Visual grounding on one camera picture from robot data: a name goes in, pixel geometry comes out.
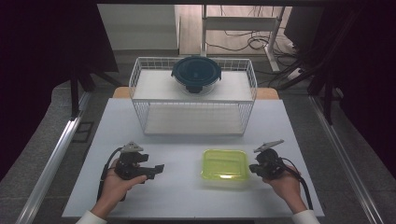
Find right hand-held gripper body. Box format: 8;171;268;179
253;139;287;181

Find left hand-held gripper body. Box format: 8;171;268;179
114;141;150;181

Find green lidded square container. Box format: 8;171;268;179
200;148;251;182

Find white wire rack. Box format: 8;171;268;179
128;56;259;137

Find round dark blue lidded container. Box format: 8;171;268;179
170;55;223;94

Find person's left hand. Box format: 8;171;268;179
91;158;148;219

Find person's right hand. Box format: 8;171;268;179
262;163;308;215

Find wooden table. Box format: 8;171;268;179
111;86;280;101

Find black tripod stand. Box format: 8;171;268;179
276;12;362;125
68;60;123;120

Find white cabinet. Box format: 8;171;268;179
97;3;182;52

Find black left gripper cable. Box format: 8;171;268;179
96;147;127;203

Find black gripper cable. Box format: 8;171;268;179
279;157;315;211
96;147;127;203

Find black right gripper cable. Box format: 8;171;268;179
279;157;315;211

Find black floor bracket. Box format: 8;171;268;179
72;120;95;144

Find aluminium rail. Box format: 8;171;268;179
15;91;92;224
308;94;386;224

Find black floor cables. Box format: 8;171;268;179
205;5;304;90

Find white metal desk frame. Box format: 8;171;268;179
200;4;287;73

